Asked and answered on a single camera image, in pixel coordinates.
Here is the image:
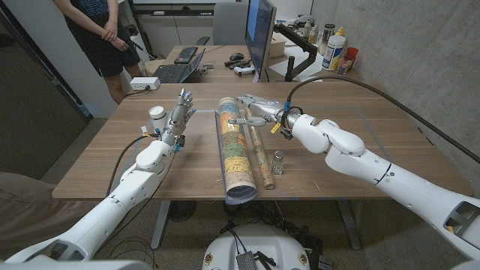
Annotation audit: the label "black computer monitor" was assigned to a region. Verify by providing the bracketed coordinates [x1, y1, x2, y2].
[244, 0, 278, 80]

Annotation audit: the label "black floor fan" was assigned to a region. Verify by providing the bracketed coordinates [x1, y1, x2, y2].
[167, 200, 197, 223]

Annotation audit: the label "grey office chair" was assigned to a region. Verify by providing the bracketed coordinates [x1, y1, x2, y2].
[194, 1, 249, 47]

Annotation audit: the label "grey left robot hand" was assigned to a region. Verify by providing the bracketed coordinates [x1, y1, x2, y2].
[160, 88, 197, 147]

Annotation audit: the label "white paper sheet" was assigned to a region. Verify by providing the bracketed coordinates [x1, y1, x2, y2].
[268, 45, 326, 78]

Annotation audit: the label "black keyboard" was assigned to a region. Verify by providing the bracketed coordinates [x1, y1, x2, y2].
[173, 46, 199, 65]

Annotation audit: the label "small clear glass cup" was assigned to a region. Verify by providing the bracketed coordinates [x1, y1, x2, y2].
[271, 150, 285, 176]

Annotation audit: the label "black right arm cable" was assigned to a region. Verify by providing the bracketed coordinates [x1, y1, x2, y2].
[283, 74, 480, 165]

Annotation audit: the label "grey finned electronics box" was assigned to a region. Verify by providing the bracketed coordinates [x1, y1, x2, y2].
[235, 251, 259, 270]

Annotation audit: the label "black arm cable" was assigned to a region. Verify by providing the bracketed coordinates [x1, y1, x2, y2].
[106, 133, 162, 198]
[283, 74, 480, 165]

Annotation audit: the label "light wooden box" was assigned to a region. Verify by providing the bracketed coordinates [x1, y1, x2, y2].
[268, 32, 287, 59]

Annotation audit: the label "thin brown rolled map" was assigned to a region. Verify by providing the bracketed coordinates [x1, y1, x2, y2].
[244, 106, 276, 191]

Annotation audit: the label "wooden office desk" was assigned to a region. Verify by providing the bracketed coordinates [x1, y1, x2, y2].
[160, 44, 364, 83]

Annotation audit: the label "white game controller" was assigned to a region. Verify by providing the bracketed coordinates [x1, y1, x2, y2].
[233, 65, 257, 77]

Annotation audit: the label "clear glass tumbler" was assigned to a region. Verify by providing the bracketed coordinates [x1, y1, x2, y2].
[336, 55, 354, 75]

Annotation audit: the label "white table leg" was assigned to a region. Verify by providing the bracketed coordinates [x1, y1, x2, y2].
[336, 198, 363, 251]
[150, 200, 172, 251]

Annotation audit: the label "large colourful rolled map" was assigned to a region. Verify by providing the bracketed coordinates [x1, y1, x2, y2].
[214, 96, 259, 206]

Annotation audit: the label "white wipes canister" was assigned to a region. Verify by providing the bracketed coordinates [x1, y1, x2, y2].
[321, 34, 347, 72]

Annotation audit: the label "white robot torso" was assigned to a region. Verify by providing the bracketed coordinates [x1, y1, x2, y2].
[202, 223, 311, 270]

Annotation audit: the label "standing person in black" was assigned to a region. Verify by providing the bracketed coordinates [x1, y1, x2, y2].
[52, 0, 146, 105]

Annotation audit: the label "white power strip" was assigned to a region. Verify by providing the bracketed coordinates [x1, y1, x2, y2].
[129, 76, 161, 92]

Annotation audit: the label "black floor cable bundle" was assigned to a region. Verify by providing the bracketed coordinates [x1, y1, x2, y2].
[220, 200, 323, 263]

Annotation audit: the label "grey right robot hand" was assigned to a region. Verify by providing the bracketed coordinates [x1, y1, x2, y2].
[227, 93, 297, 131]

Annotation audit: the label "seated person beige trousers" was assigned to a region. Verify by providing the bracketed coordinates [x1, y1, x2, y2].
[0, 172, 106, 260]

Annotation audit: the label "glass jar black lid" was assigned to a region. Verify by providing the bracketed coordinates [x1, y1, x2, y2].
[317, 23, 337, 56]

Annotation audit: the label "black remote control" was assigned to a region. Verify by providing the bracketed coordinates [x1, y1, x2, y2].
[223, 58, 253, 71]

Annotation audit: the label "white paper cup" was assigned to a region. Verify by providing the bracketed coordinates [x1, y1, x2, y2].
[148, 105, 168, 132]

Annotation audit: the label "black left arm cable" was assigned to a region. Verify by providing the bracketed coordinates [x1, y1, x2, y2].
[106, 133, 162, 198]

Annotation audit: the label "dark open laptop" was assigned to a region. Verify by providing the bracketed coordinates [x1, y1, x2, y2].
[152, 47, 206, 84]

